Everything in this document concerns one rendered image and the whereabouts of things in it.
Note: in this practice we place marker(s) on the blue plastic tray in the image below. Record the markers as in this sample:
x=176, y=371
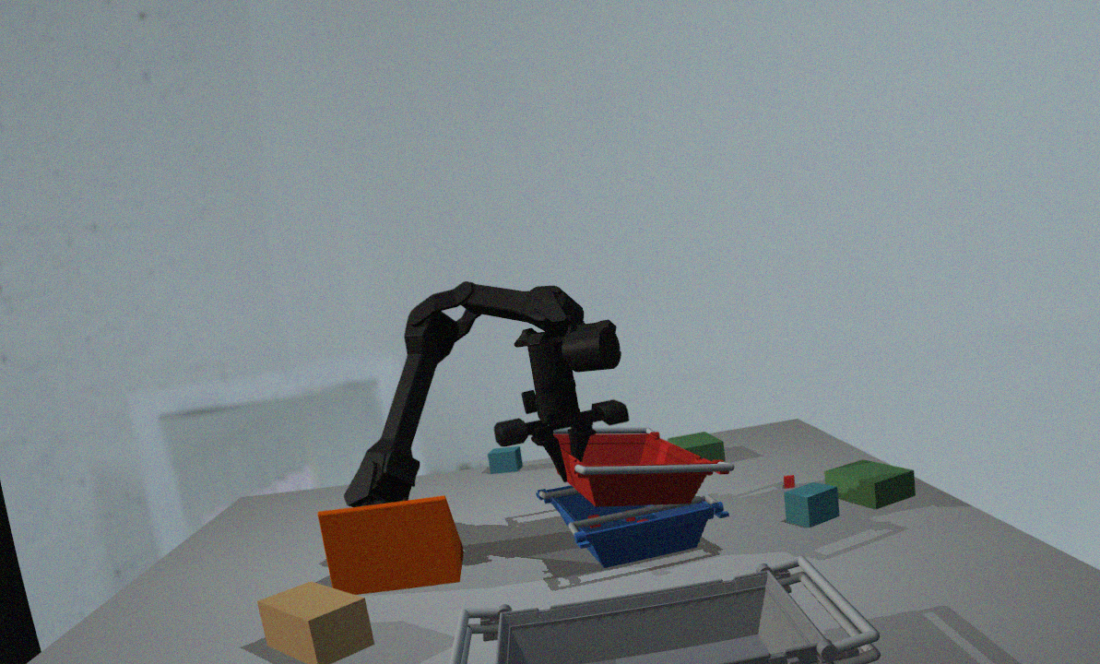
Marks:
x=619, y=542

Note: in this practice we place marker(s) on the teal cube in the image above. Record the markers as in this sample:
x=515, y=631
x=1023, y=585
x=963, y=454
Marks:
x=811, y=504
x=506, y=459

